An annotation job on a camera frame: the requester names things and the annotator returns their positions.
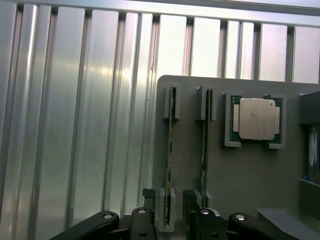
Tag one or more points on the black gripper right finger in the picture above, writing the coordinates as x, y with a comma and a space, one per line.
200, 222

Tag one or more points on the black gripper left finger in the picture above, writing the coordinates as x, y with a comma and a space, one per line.
140, 225

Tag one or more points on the green RAM stick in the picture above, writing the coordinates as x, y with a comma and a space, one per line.
170, 155
205, 150

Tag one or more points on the grey plastic parts rack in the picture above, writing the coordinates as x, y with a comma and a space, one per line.
240, 160

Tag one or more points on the silver CPU chip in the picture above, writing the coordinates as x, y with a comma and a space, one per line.
256, 118

